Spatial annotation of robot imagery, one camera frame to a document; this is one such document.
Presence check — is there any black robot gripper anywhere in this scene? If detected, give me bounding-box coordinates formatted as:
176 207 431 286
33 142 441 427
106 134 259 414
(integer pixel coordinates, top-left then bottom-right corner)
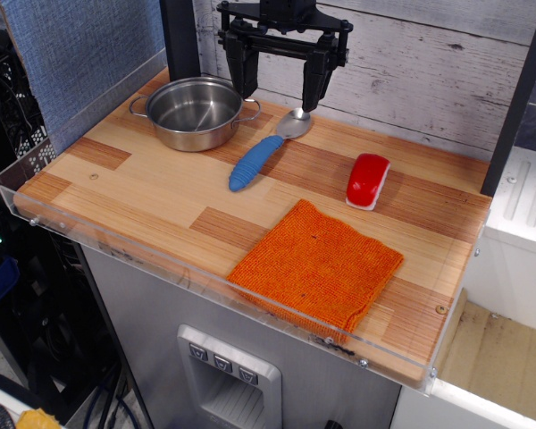
216 1 353 113

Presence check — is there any blue handled metal spoon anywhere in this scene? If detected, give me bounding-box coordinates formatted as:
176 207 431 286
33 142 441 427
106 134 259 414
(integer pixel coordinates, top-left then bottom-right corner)
229 108 311 192

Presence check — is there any stainless steel pot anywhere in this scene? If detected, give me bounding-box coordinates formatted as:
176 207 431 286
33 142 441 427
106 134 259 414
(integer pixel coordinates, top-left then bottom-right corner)
129 77 262 153

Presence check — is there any red and white toy sushi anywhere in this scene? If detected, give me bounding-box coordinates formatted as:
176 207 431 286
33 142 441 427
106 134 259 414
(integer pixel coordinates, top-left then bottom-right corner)
346 153 391 210

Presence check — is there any blue fabric panel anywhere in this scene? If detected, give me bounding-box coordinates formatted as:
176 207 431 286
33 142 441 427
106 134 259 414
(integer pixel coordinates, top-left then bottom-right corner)
0 0 166 153

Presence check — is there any orange knitted cloth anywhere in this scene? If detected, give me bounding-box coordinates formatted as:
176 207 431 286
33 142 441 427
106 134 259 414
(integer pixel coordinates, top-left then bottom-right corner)
227 200 404 344

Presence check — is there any silver toy fridge cabinet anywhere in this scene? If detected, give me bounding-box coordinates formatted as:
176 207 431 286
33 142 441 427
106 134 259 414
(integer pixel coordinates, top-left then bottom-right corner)
85 249 400 428

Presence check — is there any grey water dispenser panel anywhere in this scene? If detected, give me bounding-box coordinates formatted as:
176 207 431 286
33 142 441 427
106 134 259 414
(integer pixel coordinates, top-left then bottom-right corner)
177 324 283 428

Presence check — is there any clear acrylic table guard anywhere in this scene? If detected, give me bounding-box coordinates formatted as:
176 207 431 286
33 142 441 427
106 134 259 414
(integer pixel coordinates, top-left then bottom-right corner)
0 152 490 392

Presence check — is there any white toy sink counter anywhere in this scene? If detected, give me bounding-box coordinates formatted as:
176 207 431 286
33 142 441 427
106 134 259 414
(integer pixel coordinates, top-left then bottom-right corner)
391 147 536 428

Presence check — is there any black vertical post left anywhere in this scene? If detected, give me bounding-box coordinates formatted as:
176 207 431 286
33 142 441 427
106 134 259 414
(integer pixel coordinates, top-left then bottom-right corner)
159 0 201 81

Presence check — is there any black vertical post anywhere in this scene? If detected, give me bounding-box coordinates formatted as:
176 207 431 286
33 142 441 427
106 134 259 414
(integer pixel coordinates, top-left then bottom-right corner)
480 29 536 197
159 0 201 81

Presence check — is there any black vertical post right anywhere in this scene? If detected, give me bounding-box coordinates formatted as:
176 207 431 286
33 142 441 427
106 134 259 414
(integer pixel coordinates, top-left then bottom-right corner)
480 29 536 197

